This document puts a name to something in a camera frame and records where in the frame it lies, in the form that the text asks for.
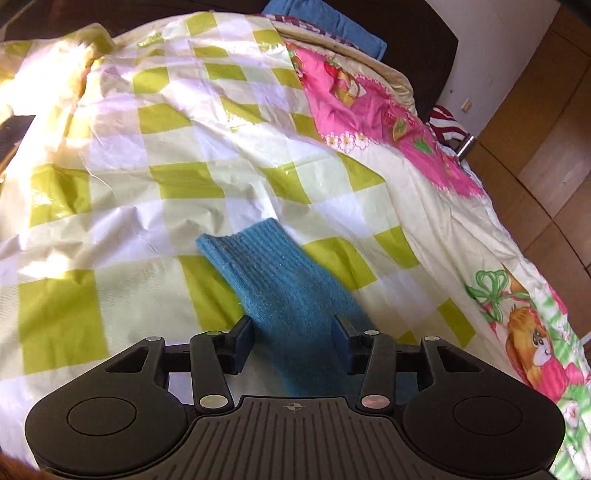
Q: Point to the blue pillow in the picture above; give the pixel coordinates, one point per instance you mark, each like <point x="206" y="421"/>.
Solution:
<point x="332" y="23"/>

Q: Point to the wall socket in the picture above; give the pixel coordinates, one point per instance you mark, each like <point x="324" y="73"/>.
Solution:
<point x="467" y="105"/>

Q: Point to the dark flat object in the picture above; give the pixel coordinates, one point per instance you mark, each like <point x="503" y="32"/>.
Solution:
<point x="14" y="141"/>

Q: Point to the wooden wardrobe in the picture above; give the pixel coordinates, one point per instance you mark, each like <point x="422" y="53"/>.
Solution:
<point x="545" y="115"/>

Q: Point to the dark teal towel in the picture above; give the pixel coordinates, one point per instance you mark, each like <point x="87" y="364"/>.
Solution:
<point x="281" y="295"/>

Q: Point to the dark wooden headboard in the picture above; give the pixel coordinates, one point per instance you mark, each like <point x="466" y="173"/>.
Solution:
<point x="415" y="50"/>

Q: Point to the metal flask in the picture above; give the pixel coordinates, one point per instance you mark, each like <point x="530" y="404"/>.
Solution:
<point x="466" y="145"/>

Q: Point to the red white striped cloth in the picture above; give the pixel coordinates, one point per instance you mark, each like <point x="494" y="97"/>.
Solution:
<point x="443" y="122"/>

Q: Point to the green checked bed sheet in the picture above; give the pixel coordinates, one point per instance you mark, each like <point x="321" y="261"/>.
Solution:
<point x="184" y="138"/>

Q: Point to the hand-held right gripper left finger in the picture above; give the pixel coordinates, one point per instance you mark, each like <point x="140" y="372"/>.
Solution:
<point x="243" y="344"/>

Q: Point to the cartoon printed quilt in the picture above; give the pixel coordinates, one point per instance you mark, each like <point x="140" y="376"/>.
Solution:
<point x="461" y="240"/>

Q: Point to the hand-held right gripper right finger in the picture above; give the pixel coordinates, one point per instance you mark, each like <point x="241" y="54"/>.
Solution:
<point x="340" y="344"/>

